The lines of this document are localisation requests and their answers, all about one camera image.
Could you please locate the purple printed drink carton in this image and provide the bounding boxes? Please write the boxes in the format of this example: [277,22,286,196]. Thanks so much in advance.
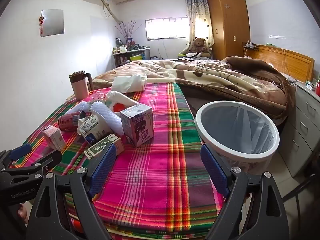
[119,104,154,148]

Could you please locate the brown patterned fleece blanket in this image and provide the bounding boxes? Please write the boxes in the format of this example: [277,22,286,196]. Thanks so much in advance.
[91,56,297,125]

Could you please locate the bubble wrap roll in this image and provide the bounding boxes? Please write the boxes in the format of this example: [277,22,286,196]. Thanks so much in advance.
[90,101,125,136]

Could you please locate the brown teddy bear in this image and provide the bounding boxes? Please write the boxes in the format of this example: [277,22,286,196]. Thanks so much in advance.
[188,37,212,58]

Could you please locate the person's left hand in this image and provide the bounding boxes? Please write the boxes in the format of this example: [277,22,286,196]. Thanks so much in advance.
[17,203,30,224]

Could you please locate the grey nightstand with drawers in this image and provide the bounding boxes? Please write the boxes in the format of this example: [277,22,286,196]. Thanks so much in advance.
[282,80,320,178]

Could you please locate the wooden bed headboard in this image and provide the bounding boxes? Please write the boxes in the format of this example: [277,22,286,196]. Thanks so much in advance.
[246,44,315,83]

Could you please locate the wooden wardrobe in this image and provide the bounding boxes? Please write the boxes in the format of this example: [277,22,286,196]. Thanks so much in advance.
[208,0,251,60]

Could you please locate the patterned curtain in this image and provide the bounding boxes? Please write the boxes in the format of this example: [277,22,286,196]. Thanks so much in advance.
[184,0,214,47]

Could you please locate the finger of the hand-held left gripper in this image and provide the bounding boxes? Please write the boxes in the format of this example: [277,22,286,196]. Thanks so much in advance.
[25,151,62,178]
[0,144,32,169]

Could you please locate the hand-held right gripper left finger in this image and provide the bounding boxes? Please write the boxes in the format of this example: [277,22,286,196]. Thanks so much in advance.
[26,144,118,240]

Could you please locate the small pink carton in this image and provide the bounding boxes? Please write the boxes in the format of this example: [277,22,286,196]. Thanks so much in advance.
[41,125,67,152]

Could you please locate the cluster of bottles and jars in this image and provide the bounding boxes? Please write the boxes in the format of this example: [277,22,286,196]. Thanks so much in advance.
[112,37,145,53]

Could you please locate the small long cardboard box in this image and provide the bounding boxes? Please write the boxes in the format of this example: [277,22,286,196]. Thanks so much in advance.
[84,134,125,159]

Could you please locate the decorative dry branches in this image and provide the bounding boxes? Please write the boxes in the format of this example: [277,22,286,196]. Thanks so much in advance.
[115,21,138,39]

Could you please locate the white tissue pack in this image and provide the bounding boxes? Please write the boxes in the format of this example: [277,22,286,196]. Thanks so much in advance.
[111,73,148,93]

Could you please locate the white round trash bin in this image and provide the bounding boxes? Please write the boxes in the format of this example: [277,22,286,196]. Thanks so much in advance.
[195,101,280,175]

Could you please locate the pink mug with brown lid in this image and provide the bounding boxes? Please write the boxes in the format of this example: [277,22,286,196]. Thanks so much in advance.
[69,70,94,100]

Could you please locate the pink plaid blanket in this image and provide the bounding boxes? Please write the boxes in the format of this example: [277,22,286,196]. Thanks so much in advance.
[9,82,225,240]

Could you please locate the clear plastic bin liner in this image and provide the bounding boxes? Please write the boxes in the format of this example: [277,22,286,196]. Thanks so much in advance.
[202,105,275,175]

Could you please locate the bright window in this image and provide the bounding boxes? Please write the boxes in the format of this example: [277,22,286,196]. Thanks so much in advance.
[145,17,188,40]

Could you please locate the silver wall panel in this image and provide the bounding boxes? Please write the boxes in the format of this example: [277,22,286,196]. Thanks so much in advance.
[41,9,65,37]

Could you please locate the cluttered shelf unit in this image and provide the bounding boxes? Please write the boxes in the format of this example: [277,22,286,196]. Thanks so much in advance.
[112,47,152,68]

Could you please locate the white milk carton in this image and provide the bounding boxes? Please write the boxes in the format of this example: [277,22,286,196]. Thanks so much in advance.
[77,114,113,145]

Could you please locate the white charging cable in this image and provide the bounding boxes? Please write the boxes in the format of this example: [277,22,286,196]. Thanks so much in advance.
[282,47,292,81]

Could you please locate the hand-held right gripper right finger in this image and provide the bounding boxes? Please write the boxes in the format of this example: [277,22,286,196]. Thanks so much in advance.
[200,144,292,240]

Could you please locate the clear plastic bottle red label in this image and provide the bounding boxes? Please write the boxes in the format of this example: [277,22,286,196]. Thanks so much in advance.
[89,92,108,103]

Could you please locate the wrapped air conditioner pipe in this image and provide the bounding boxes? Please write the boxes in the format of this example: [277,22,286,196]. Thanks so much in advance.
[100,0,123,23]

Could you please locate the red drink can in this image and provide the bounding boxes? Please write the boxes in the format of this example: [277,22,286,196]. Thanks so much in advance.
[58,111,87,132]

